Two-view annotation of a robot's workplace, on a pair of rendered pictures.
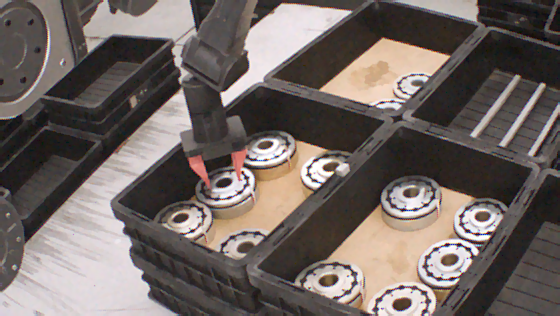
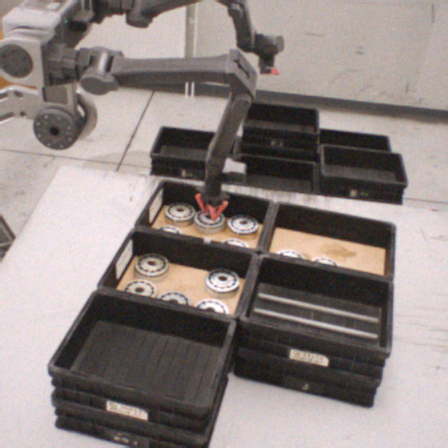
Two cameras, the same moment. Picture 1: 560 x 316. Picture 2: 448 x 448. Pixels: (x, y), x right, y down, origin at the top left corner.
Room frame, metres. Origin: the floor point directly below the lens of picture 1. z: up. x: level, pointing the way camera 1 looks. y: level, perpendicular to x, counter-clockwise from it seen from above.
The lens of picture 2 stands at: (0.15, -1.40, 2.13)
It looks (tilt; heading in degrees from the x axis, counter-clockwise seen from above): 36 degrees down; 55
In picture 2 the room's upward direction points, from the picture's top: 5 degrees clockwise
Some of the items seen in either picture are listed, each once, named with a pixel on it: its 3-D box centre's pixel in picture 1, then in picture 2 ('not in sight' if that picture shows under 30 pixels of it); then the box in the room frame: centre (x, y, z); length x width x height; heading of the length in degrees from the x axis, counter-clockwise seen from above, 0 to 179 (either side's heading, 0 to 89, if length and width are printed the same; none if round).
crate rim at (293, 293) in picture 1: (411, 222); (180, 272); (0.89, -0.16, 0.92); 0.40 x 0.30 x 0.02; 134
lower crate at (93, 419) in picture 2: not in sight; (145, 388); (0.68, -0.37, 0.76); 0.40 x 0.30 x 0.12; 134
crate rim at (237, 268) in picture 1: (251, 167); (206, 215); (1.11, 0.05, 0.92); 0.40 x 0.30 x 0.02; 134
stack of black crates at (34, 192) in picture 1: (51, 213); (271, 201); (1.94, 0.73, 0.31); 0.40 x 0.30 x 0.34; 142
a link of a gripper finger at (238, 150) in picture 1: (224, 158); (213, 207); (1.16, 0.09, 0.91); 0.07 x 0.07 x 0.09; 7
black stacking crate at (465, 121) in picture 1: (515, 113); (316, 315); (1.17, -0.45, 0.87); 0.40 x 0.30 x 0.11; 134
